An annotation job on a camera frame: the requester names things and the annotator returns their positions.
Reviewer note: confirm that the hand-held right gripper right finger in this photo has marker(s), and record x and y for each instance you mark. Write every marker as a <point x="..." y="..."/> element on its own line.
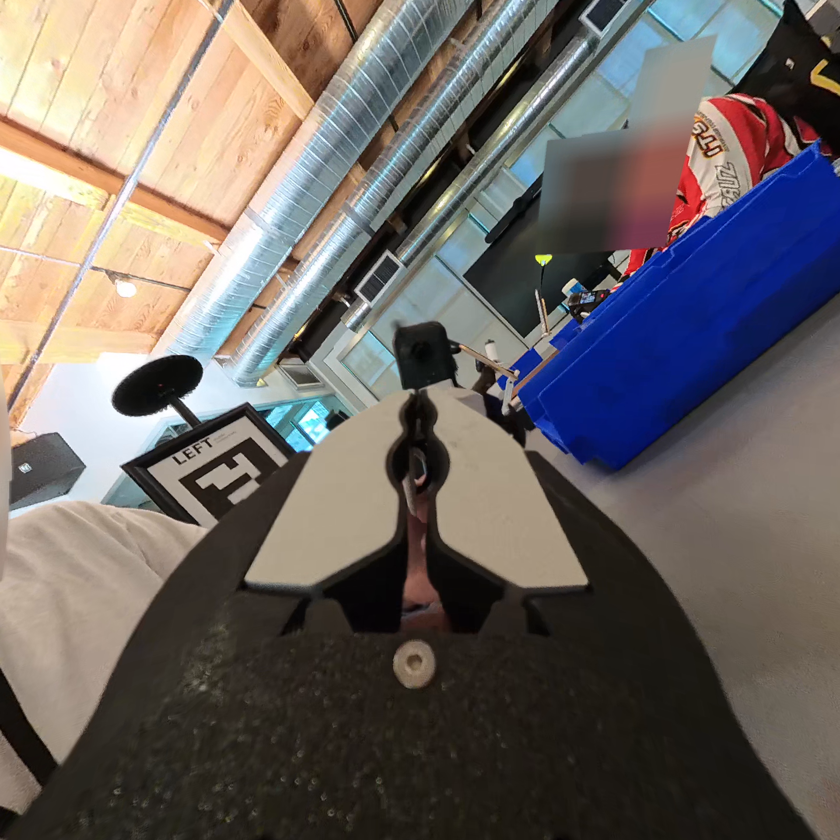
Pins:
<point x="505" y="512"/>

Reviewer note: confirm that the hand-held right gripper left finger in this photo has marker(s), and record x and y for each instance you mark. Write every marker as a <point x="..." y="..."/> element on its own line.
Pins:
<point x="328" y="518"/>

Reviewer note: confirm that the blue plastic bin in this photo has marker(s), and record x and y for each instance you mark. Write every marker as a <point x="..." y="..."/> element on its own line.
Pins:
<point x="610" y="305"/>
<point x="722" y="361"/>

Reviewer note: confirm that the person's left hand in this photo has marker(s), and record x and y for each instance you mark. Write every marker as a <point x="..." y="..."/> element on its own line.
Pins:
<point x="417" y="577"/>

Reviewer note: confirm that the ceiling air vent grille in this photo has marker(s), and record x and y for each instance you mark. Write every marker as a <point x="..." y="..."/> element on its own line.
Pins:
<point x="379" y="277"/>

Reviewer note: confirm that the small blue parts bin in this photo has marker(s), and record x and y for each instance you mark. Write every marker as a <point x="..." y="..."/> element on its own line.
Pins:
<point x="528" y="364"/>

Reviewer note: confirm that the black framed marker sign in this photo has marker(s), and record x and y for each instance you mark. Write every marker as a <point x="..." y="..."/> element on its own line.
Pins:
<point x="216" y="479"/>

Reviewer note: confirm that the yellow-headed desk lamp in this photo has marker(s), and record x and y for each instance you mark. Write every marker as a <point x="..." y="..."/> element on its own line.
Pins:
<point x="544" y="260"/>

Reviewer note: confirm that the white cup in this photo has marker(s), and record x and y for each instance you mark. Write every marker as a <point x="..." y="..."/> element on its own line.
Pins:
<point x="571" y="287"/>

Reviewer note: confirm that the black fuzzy pole stand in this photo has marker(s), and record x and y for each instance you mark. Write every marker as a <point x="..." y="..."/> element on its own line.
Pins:
<point x="154" y="387"/>

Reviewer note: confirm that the black speaker box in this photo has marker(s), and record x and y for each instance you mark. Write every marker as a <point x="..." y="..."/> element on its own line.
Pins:
<point x="43" y="469"/>

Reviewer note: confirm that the ceiling track spotlight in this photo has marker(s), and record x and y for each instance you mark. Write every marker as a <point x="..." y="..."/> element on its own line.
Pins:
<point x="124" y="287"/>

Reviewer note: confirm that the red and white racing suit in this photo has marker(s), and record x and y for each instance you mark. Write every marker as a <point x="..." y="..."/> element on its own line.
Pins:
<point x="722" y="157"/>

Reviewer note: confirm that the black and yellow jersey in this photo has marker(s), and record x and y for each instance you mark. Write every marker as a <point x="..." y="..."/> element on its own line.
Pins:
<point x="787" y="79"/>

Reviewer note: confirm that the black wall screen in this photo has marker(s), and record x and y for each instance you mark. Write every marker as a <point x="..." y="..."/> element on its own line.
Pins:
<point x="512" y="289"/>

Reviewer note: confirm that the slim silver ventilation duct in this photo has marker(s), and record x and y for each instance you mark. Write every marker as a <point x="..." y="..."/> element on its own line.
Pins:
<point x="453" y="197"/>

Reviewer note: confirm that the black tripod camera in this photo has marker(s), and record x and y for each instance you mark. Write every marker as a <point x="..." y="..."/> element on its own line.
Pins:
<point x="587" y="298"/>

